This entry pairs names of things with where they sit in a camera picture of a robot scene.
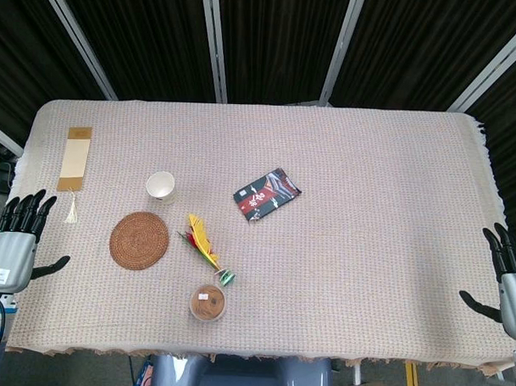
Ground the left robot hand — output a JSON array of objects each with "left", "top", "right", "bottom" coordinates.
[{"left": 0, "top": 187, "right": 74, "bottom": 296}]

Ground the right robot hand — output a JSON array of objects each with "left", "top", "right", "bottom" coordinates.
[{"left": 457, "top": 221, "right": 516, "bottom": 342}]

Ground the small white paper cup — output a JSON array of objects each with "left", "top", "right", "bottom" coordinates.
[{"left": 145, "top": 170, "right": 179, "bottom": 207}]

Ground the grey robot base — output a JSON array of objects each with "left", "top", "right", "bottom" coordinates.
[{"left": 148, "top": 350, "right": 335, "bottom": 386}]

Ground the brown woven round coaster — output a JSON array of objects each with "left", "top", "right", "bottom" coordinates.
[{"left": 108, "top": 210, "right": 172, "bottom": 270}]

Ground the beige woven tablecloth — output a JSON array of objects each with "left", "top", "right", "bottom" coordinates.
[{"left": 1, "top": 95, "right": 516, "bottom": 379}]

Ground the beige bookmark with tassel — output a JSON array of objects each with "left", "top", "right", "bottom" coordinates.
[{"left": 54, "top": 125, "right": 94, "bottom": 226}]

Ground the colourful feather shuttlecock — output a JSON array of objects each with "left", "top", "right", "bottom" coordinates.
[{"left": 175, "top": 212, "right": 240, "bottom": 288}]

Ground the clear jar of rubber bands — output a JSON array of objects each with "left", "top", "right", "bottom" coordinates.
[{"left": 188, "top": 284, "right": 229, "bottom": 323}]

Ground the dark patterned packet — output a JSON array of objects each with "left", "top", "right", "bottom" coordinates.
[{"left": 231, "top": 166, "right": 304, "bottom": 226}]

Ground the grey metal partition post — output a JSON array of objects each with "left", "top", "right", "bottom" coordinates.
[
  {"left": 197, "top": 0, "right": 231, "bottom": 104},
  {"left": 318, "top": 0, "right": 368, "bottom": 108},
  {"left": 446, "top": 15, "right": 516, "bottom": 115},
  {"left": 34, "top": 0, "right": 121, "bottom": 101}
]

